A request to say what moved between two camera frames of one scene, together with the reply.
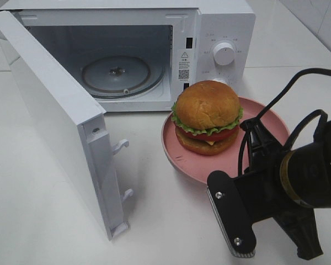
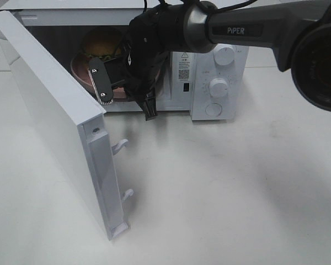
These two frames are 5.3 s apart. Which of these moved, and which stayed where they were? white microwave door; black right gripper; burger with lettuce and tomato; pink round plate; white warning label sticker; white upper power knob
Moved: burger with lettuce and tomato; black right gripper; pink round plate
Stayed: white microwave door; white warning label sticker; white upper power knob
